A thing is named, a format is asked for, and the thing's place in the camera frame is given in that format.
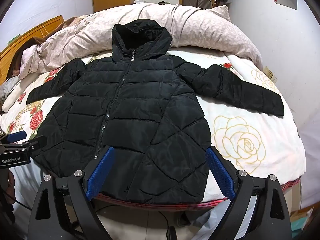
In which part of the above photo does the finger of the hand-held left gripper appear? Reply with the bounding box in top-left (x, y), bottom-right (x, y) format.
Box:
top-left (6, 131), bottom-right (27, 142)
top-left (22, 135), bottom-right (48, 151)

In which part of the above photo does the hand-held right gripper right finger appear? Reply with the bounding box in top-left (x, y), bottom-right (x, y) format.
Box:
top-left (205, 146), bottom-right (293, 240)

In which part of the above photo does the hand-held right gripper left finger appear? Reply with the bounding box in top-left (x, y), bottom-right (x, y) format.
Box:
top-left (27, 146), bottom-right (116, 240)

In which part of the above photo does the black hooded puffer jacket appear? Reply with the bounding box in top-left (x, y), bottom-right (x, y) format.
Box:
top-left (26, 19), bottom-right (285, 204)

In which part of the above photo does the white rose-print bed sheet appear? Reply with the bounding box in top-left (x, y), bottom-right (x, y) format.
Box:
top-left (0, 47), bottom-right (307, 205)

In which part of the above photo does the grey patterned cloth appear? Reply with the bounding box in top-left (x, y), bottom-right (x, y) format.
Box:
top-left (0, 77), bottom-right (16, 101)

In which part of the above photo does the red plaid blanket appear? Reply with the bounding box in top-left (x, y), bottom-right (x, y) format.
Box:
top-left (92, 177), bottom-right (300, 212)

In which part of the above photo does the brown cloth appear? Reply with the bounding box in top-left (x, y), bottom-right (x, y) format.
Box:
top-left (7, 17), bottom-right (78, 78)

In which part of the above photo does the cardboard box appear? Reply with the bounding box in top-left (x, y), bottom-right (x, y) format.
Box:
top-left (290, 204), bottom-right (316, 230)

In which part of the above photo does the wooden headboard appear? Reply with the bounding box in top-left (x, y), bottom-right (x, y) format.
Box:
top-left (0, 15), bottom-right (64, 85)

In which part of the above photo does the beige leaf-print duvet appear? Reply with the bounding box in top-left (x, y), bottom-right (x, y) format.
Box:
top-left (19, 2), bottom-right (263, 80)

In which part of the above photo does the black floor cable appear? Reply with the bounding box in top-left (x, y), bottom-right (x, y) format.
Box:
top-left (159, 211), bottom-right (176, 240)

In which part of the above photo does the wall socket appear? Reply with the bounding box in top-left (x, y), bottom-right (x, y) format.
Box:
top-left (264, 66), bottom-right (278, 84)

